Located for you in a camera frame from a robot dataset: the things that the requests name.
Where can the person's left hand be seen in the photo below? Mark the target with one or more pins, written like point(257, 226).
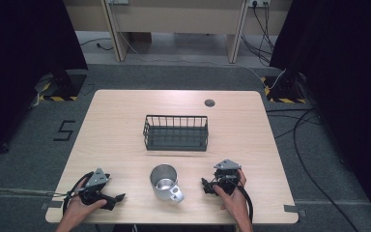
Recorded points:
point(77, 209)

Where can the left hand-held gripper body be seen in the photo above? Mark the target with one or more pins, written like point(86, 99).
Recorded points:
point(96, 180)

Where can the grey tape strip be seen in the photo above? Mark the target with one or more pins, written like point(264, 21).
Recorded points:
point(53, 204)
point(294, 209)

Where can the white wall socket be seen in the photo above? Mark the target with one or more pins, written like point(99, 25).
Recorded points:
point(259, 2)

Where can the person's right hand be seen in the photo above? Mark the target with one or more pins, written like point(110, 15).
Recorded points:
point(236, 203)

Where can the silver metal mug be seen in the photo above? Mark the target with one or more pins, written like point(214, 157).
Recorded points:
point(164, 183)

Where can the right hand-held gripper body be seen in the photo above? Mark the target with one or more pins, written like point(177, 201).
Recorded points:
point(227, 177)

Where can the grey table grommet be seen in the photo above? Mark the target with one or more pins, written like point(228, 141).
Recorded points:
point(209, 103)

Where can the white power strip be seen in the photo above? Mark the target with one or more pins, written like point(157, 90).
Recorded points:
point(118, 1)

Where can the black curtain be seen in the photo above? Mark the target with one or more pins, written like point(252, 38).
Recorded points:
point(19, 64)
point(351, 80)

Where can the stand base with hazard tape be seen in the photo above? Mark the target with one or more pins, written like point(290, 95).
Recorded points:
point(62, 88)
point(285, 90)

